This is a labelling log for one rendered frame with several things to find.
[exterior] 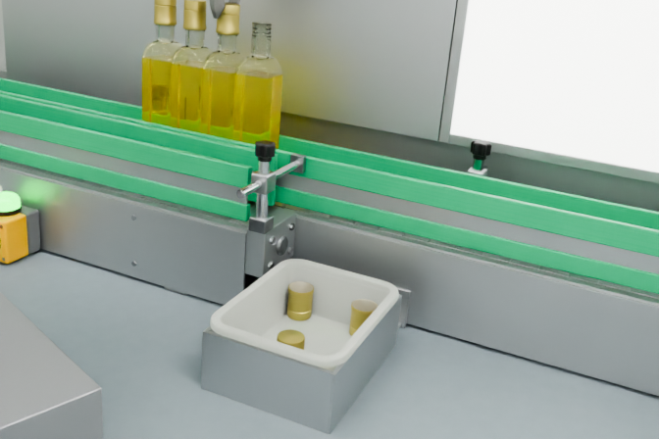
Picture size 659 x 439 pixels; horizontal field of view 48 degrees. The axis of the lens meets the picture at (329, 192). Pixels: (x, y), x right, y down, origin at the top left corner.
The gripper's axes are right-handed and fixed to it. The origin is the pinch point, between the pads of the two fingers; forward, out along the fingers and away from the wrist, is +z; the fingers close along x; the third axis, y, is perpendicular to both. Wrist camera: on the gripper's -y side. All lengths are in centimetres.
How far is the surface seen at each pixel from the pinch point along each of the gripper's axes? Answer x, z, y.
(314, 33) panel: -12.2, 3.7, -8.8
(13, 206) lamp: 19.3, 31.5, 25.4
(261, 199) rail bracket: 15.7, 22.1, -15.7
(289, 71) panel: -12.2, 10.3, -4.8
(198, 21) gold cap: 1.1, 2.2, 4.4
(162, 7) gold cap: 1.3, 0.9, 11.0
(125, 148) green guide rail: 13.6, 20.2, 8.5
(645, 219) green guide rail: -3, 20, -63
